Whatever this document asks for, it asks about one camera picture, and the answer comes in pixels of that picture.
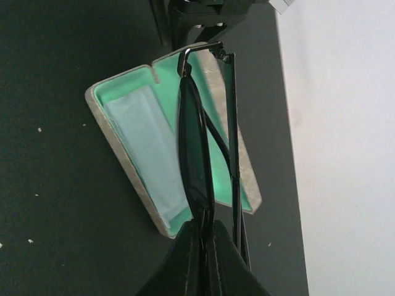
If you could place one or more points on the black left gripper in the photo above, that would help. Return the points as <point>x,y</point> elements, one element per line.
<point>175,20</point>

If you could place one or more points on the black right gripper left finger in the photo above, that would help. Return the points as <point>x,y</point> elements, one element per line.
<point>179,272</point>

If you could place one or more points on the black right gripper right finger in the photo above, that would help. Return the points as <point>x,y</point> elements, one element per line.
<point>226,272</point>

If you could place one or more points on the beige glasses case green lining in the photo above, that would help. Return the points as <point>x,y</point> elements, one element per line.
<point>163,78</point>

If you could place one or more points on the light blue cleaning cloth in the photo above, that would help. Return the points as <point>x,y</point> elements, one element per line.
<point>150,142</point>

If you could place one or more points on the black sunglasses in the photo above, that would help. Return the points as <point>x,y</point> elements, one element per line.
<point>194,126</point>

